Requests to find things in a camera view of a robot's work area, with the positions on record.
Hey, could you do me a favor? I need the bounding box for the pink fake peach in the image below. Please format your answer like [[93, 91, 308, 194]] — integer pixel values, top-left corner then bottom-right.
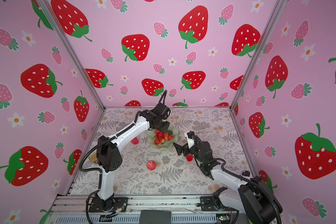
[[131, 137, 139, 145]]

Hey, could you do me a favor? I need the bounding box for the spam tin can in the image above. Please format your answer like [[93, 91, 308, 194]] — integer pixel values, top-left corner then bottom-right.
[[89, 153, 98, 163]]

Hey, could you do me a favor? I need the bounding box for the fake strawberry front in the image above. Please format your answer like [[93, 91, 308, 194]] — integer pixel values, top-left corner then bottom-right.
[[186, 155, 194, 162]]

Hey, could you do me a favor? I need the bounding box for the red lychee bunch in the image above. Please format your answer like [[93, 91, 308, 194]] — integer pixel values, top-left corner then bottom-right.
[[153, 130, 174, 145]]

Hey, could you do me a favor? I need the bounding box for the red yellow fake apple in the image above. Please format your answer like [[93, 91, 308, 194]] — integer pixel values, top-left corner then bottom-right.
[[147, 161, 156, 171]]

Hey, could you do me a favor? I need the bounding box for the black box on rail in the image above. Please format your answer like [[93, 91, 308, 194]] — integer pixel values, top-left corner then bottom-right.
[[139, 210, 171, 224]]

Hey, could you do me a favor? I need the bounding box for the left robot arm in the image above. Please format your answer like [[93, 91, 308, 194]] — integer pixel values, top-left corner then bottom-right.
[[79, 104, 170, 211]]

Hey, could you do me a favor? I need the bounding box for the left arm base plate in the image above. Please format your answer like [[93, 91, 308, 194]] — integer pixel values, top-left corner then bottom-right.
[[88, 197, 128, 213]]

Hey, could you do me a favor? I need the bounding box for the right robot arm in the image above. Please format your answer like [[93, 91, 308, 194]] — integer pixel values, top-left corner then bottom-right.
[[173, 131, 283, 224]]

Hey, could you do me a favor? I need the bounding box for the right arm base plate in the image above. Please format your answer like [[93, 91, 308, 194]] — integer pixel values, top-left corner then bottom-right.
[[197, 196, 229, 211]]

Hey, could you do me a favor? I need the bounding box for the green circuit board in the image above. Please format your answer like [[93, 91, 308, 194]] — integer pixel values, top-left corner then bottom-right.
[[216, 214, 231, 224]]

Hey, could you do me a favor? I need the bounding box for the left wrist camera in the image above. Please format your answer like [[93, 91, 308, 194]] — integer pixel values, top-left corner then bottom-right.
[[155, 103, 170, 119]]

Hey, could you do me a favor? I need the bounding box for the light green fruit bowl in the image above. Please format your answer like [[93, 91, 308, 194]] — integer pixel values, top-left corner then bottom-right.
[[147, 125, 179, 149]]

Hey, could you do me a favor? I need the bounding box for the aluminium rail frame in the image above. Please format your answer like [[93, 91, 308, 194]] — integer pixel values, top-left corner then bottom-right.
[[43, 194, 250, 224]]

